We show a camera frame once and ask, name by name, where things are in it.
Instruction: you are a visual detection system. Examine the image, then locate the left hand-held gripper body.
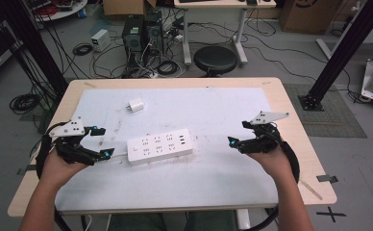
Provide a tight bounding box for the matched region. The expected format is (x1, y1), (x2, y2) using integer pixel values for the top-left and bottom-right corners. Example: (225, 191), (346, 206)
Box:
(48, 115), (97, 167)

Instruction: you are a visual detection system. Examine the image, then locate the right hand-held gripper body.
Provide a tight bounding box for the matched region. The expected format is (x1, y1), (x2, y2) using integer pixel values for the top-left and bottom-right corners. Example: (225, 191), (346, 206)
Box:
(238, 111), (290, 155)

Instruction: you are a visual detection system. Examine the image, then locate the white charger plug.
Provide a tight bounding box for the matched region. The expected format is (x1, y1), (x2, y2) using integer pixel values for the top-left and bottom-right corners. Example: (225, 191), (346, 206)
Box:
(125, 97), (146, 114)

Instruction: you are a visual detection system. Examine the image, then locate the person's right hand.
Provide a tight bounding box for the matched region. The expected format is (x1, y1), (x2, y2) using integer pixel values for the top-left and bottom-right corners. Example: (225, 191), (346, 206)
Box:
(246, 145), (295, 188)

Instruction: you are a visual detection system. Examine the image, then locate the person's left hand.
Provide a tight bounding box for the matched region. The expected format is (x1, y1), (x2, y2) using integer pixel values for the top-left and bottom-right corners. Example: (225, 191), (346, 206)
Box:
(39, 149), (90, 191)

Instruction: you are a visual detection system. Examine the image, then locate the thin wooden stick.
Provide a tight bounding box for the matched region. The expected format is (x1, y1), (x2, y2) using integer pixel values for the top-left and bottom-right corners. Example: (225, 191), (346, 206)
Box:
(299, 179), (324, 201)

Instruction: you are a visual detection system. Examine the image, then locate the white table mat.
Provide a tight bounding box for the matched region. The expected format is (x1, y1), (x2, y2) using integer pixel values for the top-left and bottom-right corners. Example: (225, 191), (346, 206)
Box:
(54, 87), (281, 216)

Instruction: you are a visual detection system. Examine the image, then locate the grey tape piece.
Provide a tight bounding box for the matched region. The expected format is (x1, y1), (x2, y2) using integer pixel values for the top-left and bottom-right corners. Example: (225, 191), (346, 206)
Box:
(315, 174), (339, 184)

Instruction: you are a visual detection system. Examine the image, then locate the black round stool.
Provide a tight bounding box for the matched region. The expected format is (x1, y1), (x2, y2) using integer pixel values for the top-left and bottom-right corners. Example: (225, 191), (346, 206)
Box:
(192, 45), (239, 78)

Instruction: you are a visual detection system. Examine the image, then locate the grey floor mat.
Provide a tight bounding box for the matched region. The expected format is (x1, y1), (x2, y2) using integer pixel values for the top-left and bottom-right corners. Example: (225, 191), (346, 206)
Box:
(283, 83), (368, 140)

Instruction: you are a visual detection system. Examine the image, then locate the white floor power strip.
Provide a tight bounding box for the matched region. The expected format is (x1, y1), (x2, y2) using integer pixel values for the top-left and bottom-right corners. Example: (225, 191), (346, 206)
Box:
(141, 71), (161, 80)

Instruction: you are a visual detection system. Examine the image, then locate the white power supply box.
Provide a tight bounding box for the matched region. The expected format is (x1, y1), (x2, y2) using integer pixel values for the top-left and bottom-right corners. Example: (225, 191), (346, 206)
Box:
(90, 29), (112, 53)

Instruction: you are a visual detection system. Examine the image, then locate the black computer tower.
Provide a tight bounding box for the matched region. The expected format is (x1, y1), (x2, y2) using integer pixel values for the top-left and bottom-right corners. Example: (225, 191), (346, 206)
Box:
(121, 14), (146, 69)
(143, 10), (165, 56)

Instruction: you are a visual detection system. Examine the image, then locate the round white table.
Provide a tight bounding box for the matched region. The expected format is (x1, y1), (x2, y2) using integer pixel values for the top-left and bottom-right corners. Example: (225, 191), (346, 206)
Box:
(27, 0), (88, 23)

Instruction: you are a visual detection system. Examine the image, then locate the white desk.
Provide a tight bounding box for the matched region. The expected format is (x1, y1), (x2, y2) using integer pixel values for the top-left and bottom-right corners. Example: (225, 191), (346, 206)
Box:
(173, 0), (278, 67)

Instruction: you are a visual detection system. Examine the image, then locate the large cardboard box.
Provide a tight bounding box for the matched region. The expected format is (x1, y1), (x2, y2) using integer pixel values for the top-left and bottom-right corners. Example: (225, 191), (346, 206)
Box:
(278, 0), (343, 36)

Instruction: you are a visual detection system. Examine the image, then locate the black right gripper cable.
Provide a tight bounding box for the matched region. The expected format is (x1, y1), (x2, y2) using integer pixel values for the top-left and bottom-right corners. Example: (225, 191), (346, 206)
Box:
(269, 126), (301, 185)

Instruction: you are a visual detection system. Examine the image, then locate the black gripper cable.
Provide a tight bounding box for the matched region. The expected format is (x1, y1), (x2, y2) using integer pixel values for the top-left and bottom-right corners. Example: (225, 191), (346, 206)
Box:
(35, 121), (67, 181)
(269, 126), (301, 185)

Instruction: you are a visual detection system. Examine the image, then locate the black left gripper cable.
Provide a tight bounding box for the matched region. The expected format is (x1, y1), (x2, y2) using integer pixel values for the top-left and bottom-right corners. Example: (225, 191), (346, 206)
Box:
(35, 121), (67, 181)

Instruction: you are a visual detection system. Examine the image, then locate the coiled black cable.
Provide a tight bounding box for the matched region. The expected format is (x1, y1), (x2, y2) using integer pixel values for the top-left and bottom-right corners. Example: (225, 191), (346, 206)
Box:
(156, 60), (180, 77)
(9, 92), (42, 116)
(71, 42), (94, 57)

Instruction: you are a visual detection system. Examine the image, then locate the black metal post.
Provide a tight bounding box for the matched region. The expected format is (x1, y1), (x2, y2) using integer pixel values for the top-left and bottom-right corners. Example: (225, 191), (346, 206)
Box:
(0, 0), (69, 94)
(297, 0), (373, 113)

